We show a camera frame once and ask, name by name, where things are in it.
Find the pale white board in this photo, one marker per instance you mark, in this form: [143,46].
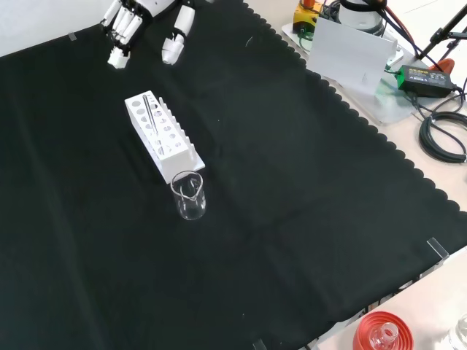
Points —
[346,54]

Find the yellow stop button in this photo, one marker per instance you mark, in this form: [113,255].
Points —
[306,20]

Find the black tripod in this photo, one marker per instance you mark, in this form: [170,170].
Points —
[443,33]

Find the orange tripod part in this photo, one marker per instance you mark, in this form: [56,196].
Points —
[446,65]

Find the clear cloth clip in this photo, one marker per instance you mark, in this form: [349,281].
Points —
[258,345]
[438,248]

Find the thin pale thread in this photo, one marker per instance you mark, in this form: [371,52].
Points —
[249,41]

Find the clear glass beaker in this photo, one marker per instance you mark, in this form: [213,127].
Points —
[189,208]

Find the black green power adapter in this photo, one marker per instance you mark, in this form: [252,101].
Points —
[425,82]

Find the clear glass vessel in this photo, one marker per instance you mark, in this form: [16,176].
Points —
[460,333]

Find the clear glass flask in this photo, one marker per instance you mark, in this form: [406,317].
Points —
[385,335]

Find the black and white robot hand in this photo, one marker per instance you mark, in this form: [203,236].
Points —
[126,22]

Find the clear glass rod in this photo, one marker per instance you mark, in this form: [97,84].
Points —
[150,114]

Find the white test tube rack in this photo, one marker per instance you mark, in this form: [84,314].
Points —
[171,160]

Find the black bench cloth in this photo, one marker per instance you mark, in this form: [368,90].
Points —
[273,182]

